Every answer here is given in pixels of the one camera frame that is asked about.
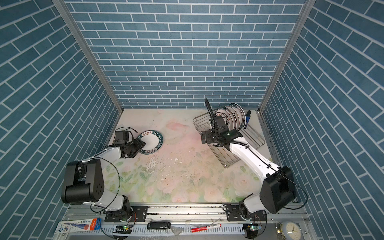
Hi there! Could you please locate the left green circuit board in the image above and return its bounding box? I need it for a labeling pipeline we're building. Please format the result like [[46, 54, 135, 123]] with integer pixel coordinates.
[[113, 226, 132, 236]]

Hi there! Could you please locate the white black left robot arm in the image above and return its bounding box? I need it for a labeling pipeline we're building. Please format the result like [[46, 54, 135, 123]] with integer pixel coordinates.
[[61, 139, 148, 223]]

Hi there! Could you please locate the aluminium corner frame post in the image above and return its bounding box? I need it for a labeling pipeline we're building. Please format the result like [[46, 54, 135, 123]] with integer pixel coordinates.
[[259, 0, 316, 113], [52, 0, 124, 114]]

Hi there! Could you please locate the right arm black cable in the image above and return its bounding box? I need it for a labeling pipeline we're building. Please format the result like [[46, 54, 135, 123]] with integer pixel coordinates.
[[203, 97, 309, 238]]

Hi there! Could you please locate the clear plastic bag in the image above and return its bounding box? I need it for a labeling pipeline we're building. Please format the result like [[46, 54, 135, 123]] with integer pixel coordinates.
[[170, 226, 183, 236]]

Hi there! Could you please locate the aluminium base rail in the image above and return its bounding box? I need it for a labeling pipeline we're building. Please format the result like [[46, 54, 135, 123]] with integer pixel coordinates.
[[54, 203, 316, 240]]

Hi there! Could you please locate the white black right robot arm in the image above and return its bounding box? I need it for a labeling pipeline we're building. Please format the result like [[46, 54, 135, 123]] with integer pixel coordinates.
[[201, 115, 296, 220]]

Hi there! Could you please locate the red marker pen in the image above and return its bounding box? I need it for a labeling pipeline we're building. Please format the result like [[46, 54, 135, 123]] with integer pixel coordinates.
[[191, 224, 222, 233]]

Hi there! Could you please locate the rearmost plate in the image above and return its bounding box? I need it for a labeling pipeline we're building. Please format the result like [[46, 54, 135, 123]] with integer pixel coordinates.
[[214, 106, 241, 131]]

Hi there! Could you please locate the green circuit board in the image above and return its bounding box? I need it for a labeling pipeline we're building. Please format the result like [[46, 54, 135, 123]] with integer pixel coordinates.
[[244, 224, 262, 232], [113, 226, 132, 236]]

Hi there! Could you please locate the aluminium corner frame post left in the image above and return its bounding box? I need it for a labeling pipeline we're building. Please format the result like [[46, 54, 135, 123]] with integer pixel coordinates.
[[52, 0, 124, 114]]

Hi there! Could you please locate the white toothpaste box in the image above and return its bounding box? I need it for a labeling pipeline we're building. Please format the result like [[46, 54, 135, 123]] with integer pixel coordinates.
[[55, 218, 100, 234]]

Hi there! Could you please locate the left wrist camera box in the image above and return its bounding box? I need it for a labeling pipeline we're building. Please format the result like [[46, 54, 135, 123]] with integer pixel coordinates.
[[113, 130, 133, 145]]

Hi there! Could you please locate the chrome wire dish rack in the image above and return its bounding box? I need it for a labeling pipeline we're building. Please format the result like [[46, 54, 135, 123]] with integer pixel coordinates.
[[193, 103, 265, 168]]

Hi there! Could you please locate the aluminium corner frame post right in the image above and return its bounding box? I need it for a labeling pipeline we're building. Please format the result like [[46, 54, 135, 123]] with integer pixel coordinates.
[[259, 0, 316, 113]]

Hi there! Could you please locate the black rectangular device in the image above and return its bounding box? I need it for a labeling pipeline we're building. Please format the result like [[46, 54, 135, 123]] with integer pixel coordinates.
[[147, 222, 171, 230]]

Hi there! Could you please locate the white analog clock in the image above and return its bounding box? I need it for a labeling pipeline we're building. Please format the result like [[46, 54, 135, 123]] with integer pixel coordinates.
[[276, 221, 303, 240]]

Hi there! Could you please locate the right green circuit board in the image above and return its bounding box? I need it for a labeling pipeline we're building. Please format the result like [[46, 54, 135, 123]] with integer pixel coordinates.
[[244, 224, 262, 232]]

